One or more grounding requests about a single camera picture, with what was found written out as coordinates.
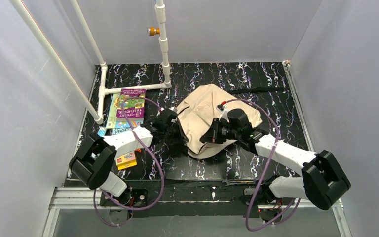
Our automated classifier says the yellow crayon box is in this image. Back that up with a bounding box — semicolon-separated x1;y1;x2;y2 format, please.
115;151;137;170

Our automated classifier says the beige student backpack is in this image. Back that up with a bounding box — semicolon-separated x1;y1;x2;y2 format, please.
178;84;275;160

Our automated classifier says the blue striped pencil pack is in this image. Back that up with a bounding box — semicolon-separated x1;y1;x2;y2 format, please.
97;126;107;137

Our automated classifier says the white pvc pipe frame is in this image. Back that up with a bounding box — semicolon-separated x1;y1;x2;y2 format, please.
9;0;173;125

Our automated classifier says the aluminium rail frame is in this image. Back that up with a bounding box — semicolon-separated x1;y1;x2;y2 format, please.
43;187;352;237

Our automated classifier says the light blue picture book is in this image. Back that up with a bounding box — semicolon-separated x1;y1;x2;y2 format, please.
106;92;146;135

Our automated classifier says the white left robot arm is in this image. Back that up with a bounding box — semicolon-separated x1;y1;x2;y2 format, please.
69;107;184;197

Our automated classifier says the orange knob on pipe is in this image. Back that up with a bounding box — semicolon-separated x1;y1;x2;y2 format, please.
148;27;160;36

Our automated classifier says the purple treehouse book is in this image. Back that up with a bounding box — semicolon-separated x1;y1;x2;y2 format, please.
114;89;146;122

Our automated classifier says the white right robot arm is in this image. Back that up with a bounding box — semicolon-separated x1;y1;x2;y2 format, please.
200;109;351;210

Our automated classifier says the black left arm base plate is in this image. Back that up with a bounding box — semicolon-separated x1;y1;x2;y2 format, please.
99;187;149;207

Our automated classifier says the steel wrench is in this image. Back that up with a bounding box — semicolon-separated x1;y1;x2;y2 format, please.
222;179;259;187

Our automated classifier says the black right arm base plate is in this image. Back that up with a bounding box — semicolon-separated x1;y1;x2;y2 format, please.
240;187;292;208

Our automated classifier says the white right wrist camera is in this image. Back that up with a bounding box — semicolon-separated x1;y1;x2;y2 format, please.
217;101;229;122

